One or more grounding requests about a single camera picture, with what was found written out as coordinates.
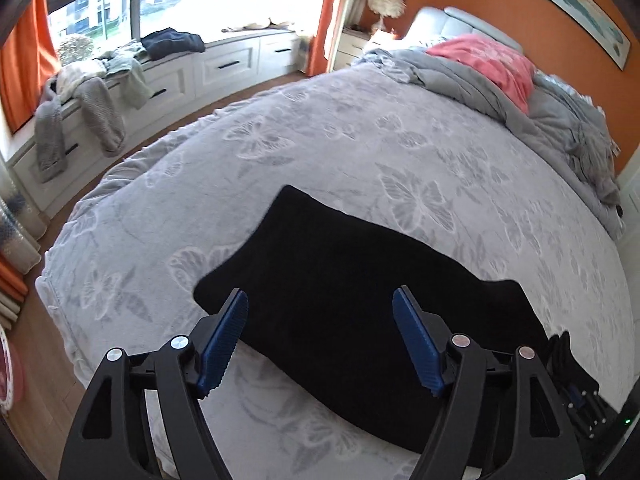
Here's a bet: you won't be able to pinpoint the grey knit garment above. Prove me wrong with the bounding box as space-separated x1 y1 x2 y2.
34 58 127 183

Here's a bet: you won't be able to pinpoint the navy folded garment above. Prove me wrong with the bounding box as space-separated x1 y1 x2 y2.
140 27 205 61

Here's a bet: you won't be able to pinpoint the orange curtain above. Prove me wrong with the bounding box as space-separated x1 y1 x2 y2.
306 0 341 77

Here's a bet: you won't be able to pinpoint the light blue headboard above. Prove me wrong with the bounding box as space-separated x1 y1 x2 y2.
404 6 524 53

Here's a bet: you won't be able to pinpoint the white nightstand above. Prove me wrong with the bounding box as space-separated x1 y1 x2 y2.
332 28 370 70

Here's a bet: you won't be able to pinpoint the white feather lamp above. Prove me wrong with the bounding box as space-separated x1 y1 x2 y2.
367 0 406 35

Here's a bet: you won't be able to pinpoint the grey duvet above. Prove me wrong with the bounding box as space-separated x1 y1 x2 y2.
356 49 625 240

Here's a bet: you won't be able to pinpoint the white window seat cabinet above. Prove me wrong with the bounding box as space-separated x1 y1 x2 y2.
8 29 299 217

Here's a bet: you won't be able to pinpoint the grey butterfly bedspread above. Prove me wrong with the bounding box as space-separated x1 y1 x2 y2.
34 62 626 480

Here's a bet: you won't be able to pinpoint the pink pillow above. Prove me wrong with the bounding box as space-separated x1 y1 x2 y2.
426 34 536 115

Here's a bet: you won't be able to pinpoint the black pants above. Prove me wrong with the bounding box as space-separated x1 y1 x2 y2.
193 186 549 452

